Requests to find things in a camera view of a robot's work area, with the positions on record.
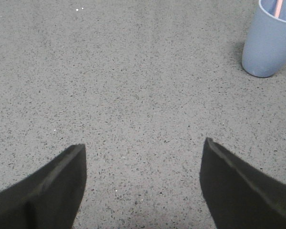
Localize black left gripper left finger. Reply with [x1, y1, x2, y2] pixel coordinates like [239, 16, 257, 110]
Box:
[0, 144, 86, 229]

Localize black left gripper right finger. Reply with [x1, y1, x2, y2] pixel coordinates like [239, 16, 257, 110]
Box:
[200, 138, 286, 229]

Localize blue plastic cup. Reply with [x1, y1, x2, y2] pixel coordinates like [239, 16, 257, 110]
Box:
[242, 0, 286, 78]

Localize pink chopstick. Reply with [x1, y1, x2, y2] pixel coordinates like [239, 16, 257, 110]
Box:
[274, 0, 283, 18]

